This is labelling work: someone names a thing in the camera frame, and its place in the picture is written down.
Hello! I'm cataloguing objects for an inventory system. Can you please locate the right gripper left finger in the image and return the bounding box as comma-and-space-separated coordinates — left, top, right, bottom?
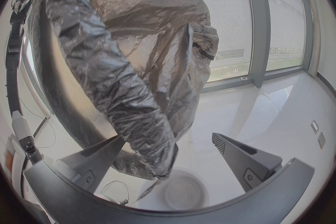
56, 135, 124, 194

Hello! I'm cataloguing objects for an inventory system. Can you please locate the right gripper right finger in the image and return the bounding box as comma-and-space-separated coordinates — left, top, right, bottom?
211, 132, 283, 194

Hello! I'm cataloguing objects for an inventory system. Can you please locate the black plastic bag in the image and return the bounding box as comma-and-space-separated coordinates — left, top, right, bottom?
30, 0, 219, 204

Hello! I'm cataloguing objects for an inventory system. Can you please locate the white trash bin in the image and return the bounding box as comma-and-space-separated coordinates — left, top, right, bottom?
163, 168, 210, 211

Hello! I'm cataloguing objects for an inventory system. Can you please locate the white curtain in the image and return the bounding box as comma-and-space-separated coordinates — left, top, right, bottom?
302, 0, 323, 76

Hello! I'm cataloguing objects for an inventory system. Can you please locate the thin black cable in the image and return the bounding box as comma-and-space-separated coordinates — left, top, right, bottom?
18, 97, 56, 148

